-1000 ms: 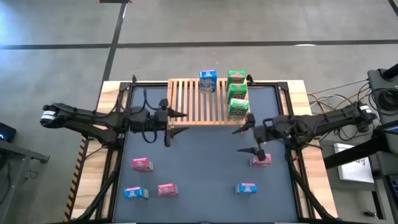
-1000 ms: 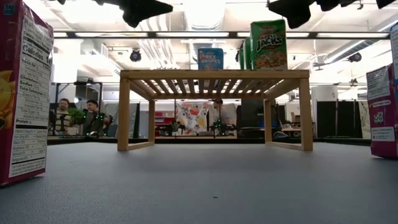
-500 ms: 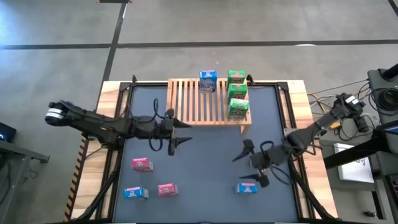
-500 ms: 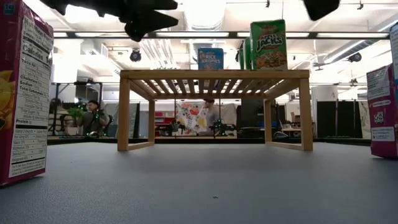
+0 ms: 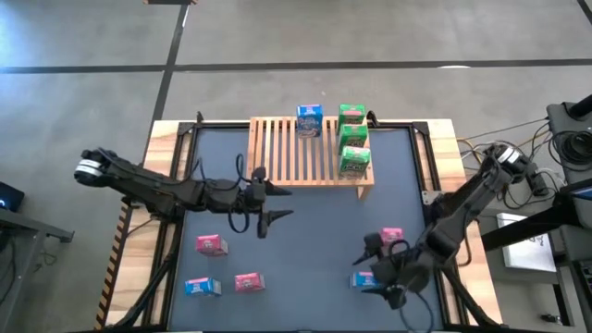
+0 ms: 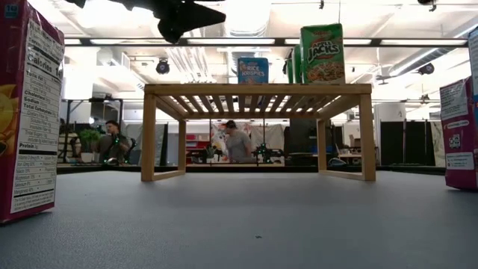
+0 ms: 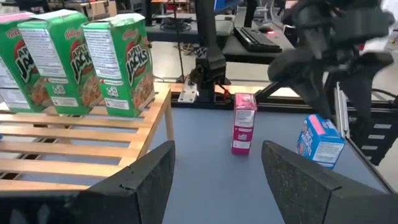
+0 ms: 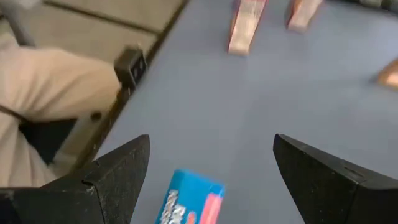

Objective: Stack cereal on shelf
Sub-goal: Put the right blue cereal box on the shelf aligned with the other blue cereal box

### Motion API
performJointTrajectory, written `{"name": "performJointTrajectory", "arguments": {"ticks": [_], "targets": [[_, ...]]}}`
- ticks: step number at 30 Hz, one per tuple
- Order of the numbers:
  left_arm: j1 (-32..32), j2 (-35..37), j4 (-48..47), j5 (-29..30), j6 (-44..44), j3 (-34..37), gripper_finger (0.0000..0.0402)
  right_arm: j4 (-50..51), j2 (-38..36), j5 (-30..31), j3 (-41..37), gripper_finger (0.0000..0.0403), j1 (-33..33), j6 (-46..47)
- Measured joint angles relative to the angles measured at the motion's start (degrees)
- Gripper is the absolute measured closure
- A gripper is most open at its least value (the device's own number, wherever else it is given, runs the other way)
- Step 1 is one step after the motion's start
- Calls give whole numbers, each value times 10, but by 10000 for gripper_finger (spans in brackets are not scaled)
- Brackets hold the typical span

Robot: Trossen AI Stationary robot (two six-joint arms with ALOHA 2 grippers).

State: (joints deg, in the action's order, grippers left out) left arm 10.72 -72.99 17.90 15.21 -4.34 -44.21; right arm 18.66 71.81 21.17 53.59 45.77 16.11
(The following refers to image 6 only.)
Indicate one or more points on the wooden slatted shelf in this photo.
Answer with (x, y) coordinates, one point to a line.
(261, 89)

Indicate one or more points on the white plant pot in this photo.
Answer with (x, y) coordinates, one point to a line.
(87, 157)

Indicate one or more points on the pink cereal box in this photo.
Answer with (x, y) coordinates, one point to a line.
(461, 142)
(11, 112)

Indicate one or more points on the person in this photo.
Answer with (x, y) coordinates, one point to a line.
(112, 143)
(237, 143)

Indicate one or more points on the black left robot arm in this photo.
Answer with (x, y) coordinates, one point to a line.
(76, 2)

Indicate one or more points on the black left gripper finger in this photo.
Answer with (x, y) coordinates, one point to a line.
(170, 34)
(194, 16)

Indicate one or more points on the red storage shelf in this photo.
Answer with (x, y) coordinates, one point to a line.
(196, 143)

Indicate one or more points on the green potted plant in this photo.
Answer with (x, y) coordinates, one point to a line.
(89, 139)

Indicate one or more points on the black partition panel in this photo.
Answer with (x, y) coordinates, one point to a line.
(392, 142)

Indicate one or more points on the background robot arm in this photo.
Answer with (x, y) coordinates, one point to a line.
(265, 153)

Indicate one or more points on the long black light bar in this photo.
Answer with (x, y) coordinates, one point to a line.
(231, 42)

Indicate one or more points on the blue Rice Krispies cereal box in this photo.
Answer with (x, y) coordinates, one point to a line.
(475, 56)
(253, 71)

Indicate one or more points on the black ceiling spotlight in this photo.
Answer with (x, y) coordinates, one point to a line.
(425, 68)
(162, 67)

